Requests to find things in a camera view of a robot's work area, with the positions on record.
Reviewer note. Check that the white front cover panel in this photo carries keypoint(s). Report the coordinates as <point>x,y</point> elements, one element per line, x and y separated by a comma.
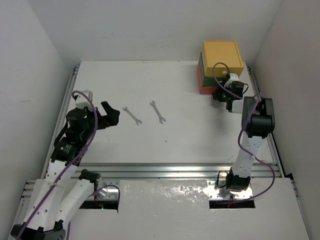
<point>180,210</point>

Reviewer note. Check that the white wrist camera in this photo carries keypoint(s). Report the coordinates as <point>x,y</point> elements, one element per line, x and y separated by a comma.
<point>80,100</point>
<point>232,77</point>

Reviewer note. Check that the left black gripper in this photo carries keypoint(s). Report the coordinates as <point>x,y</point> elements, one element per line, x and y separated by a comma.
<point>100,117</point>

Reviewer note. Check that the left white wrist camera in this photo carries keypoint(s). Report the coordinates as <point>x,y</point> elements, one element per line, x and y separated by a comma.
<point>80,100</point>

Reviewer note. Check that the silver combination wrench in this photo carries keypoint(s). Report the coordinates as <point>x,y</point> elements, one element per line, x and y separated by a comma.
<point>161,119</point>

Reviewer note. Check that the aluminium rail frame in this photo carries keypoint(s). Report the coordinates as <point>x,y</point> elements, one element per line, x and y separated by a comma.
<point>197,141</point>

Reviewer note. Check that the green drawer box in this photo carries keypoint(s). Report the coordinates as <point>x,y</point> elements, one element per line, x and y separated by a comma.
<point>204,81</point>

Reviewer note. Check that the yellow drawer box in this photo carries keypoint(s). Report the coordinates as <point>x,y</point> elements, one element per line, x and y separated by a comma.
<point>221,51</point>

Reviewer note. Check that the silver open-end wrench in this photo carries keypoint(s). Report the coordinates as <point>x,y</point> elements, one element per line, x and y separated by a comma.
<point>137,121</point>

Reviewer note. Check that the red drawer box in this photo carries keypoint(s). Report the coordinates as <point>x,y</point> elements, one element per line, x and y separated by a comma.
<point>204,90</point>

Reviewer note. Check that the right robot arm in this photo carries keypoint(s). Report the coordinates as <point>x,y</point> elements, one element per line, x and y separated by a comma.
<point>257,122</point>

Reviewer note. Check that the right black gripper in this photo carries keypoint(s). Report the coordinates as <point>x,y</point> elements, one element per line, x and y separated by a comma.
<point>218,94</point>

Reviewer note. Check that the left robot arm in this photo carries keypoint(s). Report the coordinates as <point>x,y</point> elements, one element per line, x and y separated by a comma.
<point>51,214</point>

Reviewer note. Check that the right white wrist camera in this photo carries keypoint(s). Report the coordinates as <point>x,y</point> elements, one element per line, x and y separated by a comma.
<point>232,77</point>

